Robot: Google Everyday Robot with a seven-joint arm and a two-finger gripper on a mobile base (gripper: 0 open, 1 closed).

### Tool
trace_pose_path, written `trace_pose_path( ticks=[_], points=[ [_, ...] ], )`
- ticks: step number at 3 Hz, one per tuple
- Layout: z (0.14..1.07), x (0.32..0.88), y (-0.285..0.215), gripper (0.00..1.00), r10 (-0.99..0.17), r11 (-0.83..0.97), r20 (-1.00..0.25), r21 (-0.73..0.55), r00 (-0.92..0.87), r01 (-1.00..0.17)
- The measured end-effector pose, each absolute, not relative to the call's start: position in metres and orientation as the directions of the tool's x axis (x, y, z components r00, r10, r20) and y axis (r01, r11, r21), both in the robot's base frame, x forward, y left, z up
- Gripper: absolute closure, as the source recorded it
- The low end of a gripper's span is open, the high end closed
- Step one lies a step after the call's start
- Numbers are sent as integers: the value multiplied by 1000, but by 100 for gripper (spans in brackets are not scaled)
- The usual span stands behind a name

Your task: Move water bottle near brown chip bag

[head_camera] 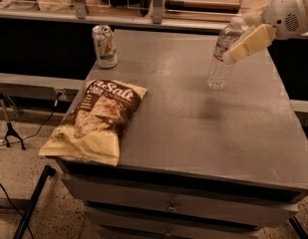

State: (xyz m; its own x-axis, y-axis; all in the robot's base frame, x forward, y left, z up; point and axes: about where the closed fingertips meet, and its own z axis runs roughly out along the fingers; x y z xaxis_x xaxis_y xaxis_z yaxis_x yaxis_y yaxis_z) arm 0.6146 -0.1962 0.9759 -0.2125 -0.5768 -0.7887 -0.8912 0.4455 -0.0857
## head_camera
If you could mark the clear plastic water bottle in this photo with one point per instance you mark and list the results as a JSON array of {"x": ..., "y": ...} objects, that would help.
[{"x": 221, "y": 66}]

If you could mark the grey metal shelf rail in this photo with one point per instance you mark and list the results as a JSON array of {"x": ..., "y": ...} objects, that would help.
[{"x": 125, "y": 21}]

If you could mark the brown and cream chip bag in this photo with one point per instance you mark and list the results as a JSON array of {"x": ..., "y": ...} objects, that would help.
[{"x": 94, "y": 129}]

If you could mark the black slanted metal leg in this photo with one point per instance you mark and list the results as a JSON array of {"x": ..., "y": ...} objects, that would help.
[{"x": 48, "y": 171}]

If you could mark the black tripod stand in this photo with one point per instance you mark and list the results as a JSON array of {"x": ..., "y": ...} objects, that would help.
[{"x": 10, "y": 130}]

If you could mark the top grey drawer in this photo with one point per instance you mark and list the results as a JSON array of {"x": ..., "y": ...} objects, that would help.
[{"x": 158, "y": 200}]

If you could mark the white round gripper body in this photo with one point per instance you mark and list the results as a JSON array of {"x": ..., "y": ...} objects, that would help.
[{"x": 283, "y": 15}]

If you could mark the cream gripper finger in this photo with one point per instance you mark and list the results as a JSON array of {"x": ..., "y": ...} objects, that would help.
[
  {"x": 261, "y": 38},
  {"x": 247, "y": 32}
]

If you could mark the grey drawer cabinet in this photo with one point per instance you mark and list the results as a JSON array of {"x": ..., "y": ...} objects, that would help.
[{"x": 243, "y": 141}]

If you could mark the white green soda can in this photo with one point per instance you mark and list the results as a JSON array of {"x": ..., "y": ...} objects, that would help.
[{"x": 105, "y": 47}]

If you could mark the grey drawer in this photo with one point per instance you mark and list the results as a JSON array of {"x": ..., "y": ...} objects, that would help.
[
  {"x": 159, "y": 225},
  {"x": 158, "y": 200}
]

